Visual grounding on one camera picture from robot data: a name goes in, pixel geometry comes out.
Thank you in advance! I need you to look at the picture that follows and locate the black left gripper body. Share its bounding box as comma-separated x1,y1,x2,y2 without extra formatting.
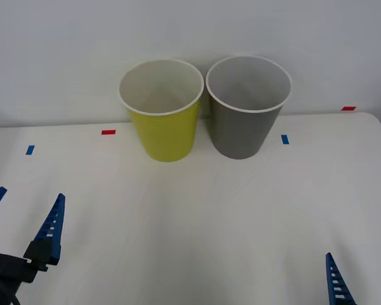
0,250,39,287

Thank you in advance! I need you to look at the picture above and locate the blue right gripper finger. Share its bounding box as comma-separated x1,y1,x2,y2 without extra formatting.
324,252,357,305

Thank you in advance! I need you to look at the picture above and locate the grey plastic bin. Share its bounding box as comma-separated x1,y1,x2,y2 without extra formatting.
204,55,293,161

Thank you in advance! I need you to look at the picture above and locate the yellow-green plastic bin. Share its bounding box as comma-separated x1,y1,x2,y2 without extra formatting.
118,58,205,163

